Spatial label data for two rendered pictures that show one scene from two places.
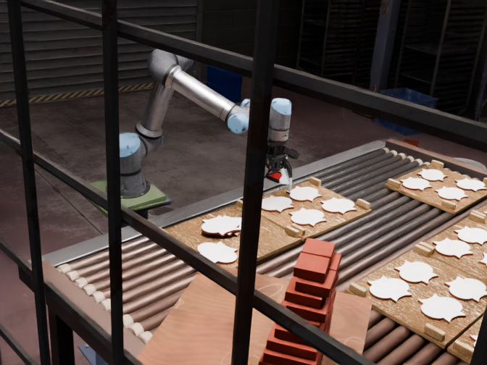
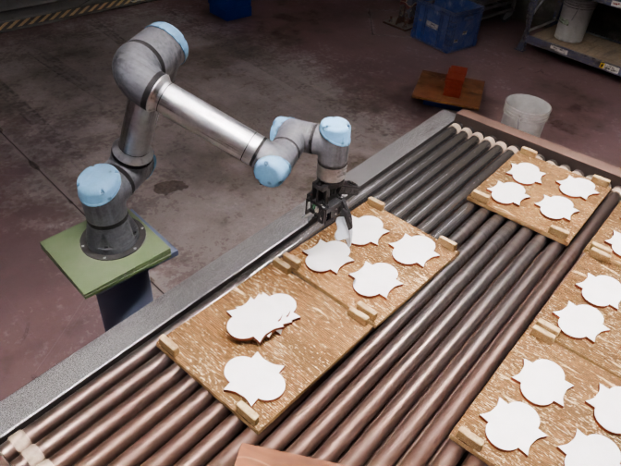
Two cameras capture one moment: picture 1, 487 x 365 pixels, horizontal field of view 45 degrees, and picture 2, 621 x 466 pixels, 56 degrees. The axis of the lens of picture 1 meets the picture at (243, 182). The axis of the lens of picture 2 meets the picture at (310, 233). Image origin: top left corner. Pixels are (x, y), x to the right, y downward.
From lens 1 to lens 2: 0.93 m
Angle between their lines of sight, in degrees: 16
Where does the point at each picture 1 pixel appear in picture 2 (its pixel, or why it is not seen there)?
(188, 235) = (209, 339)
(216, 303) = not seen: outside the picture
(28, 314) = (13, 364)
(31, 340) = not seen: hidden behind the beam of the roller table
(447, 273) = (583, 375)
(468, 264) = (607, 352)
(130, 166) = (111, 215)
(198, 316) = not seen: outside the picture
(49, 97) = (14, 23)
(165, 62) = (141, 72)
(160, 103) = (144, 121)
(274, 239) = (334, 333)
